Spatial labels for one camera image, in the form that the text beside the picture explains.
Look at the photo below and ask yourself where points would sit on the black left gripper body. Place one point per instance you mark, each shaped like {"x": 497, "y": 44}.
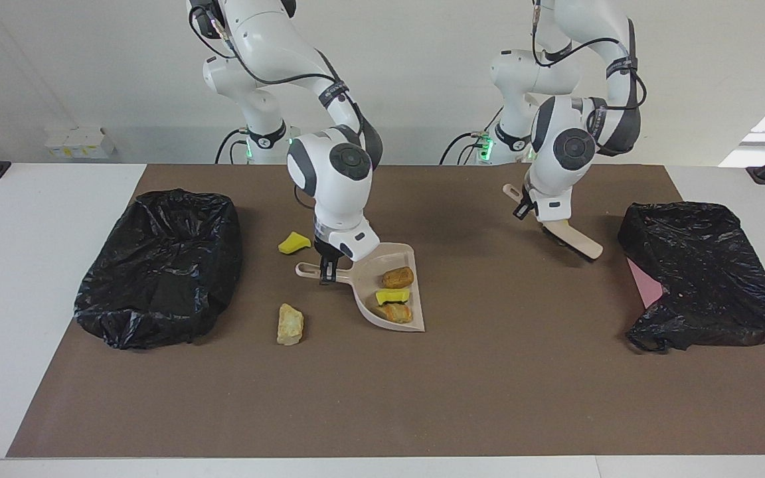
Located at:
{"x": 527, "y": 194}

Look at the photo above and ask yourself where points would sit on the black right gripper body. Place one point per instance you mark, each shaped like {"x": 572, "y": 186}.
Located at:
{"x": 326, "y": 253}

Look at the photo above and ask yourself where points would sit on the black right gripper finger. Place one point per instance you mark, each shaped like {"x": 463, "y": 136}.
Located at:
{"x": 327, "y": 273}

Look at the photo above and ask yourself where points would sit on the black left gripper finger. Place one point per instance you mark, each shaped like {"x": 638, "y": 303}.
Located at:
{"x": 520, "y": 210}

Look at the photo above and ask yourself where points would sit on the yellow sponge wedge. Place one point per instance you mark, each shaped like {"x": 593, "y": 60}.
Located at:
{"x": 293, "y": 243}

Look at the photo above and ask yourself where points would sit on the beige plastic dustpan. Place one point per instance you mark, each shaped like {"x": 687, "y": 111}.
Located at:
{"x": 372, "y": 312}

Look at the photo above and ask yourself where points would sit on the long beige sponge piece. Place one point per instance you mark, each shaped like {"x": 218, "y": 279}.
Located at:
{"x": 290, "y": 324}

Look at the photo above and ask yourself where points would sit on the beige brush with black bristles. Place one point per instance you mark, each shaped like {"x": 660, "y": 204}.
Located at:
{"x": 578, "y": 240}

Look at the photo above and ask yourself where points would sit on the notched yellow sponge piece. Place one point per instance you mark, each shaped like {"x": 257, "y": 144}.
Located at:
{"x": 392, "y": 296}

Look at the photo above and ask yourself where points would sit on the brown sponge lump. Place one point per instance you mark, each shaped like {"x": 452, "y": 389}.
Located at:
{"x": 398, "y": 277}

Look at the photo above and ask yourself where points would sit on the orange tinted beige sponge piece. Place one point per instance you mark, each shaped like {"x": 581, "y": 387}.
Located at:
{"x": 399, "y": 313}

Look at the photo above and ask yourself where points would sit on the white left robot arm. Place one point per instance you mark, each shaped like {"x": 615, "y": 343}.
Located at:
{"x": 568, "y": 149}

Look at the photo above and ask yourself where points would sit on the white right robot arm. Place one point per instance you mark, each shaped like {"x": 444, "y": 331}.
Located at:
{"x": 336, "y": 166}

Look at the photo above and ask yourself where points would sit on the pink plastic bin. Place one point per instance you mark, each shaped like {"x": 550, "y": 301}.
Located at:
{"x": 645, "y": 285}

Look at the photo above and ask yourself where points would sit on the black bag lined bin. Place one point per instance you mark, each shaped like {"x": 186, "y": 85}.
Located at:
{"x": 157, "y": 265}

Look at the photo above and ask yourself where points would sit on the brown table mat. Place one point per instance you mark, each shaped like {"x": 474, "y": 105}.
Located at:
{"x": 356, "y": 411}

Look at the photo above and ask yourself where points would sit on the white power strip box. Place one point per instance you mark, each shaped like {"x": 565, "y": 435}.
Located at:
{"x": 80, "y": 141}

